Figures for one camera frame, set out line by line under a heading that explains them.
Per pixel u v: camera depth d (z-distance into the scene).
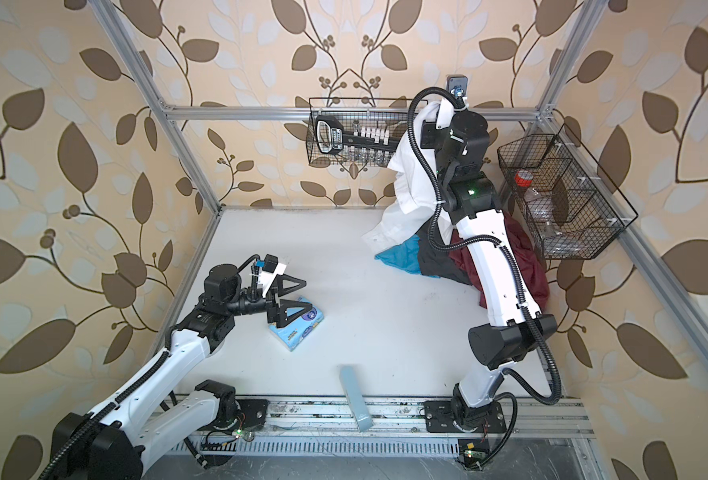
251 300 0.64
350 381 0.78
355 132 0.83
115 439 0.41
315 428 0.74
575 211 0.73
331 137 0.86
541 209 0.73
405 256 1.05
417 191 0.69
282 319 0.64
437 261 0.96
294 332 0.83
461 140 0.44
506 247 0.45
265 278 0.65
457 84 0.49
